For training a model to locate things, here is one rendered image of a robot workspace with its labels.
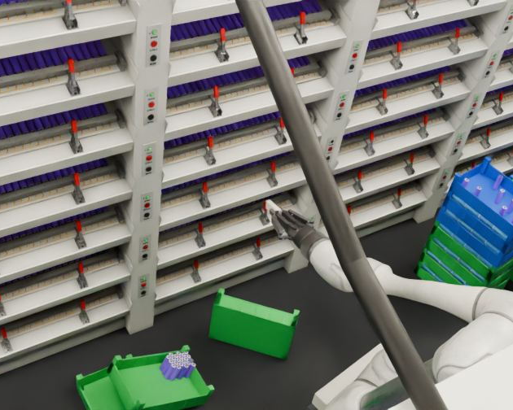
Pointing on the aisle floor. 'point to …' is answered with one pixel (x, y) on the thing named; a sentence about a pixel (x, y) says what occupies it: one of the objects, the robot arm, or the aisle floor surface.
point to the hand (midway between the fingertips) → (274, 209)
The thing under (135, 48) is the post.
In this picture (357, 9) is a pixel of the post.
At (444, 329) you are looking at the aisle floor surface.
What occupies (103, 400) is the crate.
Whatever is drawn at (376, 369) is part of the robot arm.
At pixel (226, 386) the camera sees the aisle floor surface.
